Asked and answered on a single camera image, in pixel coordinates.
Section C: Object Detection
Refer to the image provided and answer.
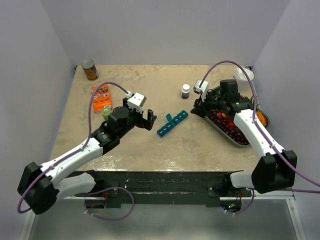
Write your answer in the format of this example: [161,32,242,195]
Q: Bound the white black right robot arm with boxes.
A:
[191,79,298,197]

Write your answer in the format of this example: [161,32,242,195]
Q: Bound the tin food can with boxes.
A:
[81,59,99,81]

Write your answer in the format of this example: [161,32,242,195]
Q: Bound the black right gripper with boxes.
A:
[190,90,227,119]

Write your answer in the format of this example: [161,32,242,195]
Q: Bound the orange cardboard box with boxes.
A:
[92,84,113,114]

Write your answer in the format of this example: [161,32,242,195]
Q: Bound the grey fruit tray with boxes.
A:
[203,85,271,148]

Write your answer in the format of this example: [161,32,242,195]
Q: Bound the dark red grapes bunch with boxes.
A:
[208,111,250,148]

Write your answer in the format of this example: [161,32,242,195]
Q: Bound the green pill bottle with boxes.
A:
[101,106,113,121]

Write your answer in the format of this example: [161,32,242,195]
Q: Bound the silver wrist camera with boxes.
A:
[193,80,209,99]
[127,92,147,108]

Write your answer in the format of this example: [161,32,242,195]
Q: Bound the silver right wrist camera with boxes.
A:
[193,80,209,99]

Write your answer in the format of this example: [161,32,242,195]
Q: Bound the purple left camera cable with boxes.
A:
[16,81,135,214]

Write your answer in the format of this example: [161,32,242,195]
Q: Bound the white cap pill bottle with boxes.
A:
[180,84,190,99]

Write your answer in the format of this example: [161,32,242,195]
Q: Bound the purple camera cable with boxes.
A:
[197,60,320,188]
[16,81,135,214]

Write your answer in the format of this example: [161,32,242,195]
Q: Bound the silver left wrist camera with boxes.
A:
[127,92,147,108]

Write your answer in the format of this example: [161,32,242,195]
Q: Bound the small pineapple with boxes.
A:
[244,96,269,128]

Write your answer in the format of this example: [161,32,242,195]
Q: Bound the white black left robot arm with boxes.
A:
[17,92,157,215]

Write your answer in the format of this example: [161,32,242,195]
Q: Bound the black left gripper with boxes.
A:
[118,98,156,138]

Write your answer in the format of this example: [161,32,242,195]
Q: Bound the strawberries in tray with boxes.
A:
[216,112,236,128]

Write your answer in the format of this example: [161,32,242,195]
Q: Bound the white paper cup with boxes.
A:
[233,67,255,82]

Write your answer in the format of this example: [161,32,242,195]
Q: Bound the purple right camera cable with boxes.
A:
[197,60,320,188]

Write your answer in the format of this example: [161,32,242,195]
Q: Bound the aluminium frame rail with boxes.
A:
[20,193,306,240]

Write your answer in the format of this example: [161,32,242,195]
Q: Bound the teal weekly pill organizer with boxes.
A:
[156,110,189,138]

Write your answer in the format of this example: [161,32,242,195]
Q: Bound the black table edge rail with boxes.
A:
[87,170,252,208]

